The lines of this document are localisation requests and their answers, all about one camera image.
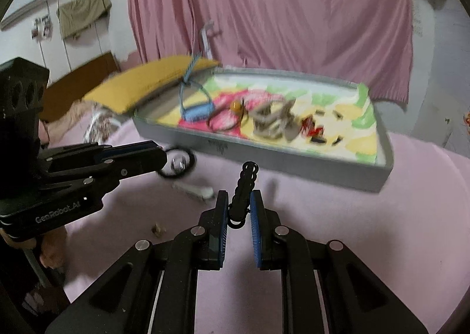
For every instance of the white hair clip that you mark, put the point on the white hair clip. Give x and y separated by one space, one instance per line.
274 120

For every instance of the colourful cartoon towel liner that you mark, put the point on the colourful cartoon towel liner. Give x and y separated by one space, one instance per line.
346 113

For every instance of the brown wooden headboard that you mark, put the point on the brown wooden headboard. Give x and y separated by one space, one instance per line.
60 96

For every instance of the red charm ornament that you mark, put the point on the red charm ornament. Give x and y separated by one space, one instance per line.
309 128

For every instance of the pink curtain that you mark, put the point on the pink curtain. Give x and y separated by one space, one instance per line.
362 41

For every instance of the olive cloth hanging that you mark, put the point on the olive cloth hanging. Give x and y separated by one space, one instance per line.
77 15

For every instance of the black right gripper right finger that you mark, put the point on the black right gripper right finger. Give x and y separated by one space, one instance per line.
268 234

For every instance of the grey tray box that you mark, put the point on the grey tray box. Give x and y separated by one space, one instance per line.
347 174

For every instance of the person's left hand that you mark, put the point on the person's left hand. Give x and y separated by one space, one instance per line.
53 247

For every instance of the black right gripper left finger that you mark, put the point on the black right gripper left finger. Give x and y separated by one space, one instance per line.
215 223

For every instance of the brown hair tie yellow bead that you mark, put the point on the brown hair tie yellow bead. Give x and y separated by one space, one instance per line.
227 117

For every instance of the yellow pillow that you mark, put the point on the yellow pillow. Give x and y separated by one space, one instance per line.
123 92

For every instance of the floral brocade pillow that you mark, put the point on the floral brocade pillow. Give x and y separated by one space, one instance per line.
103 124

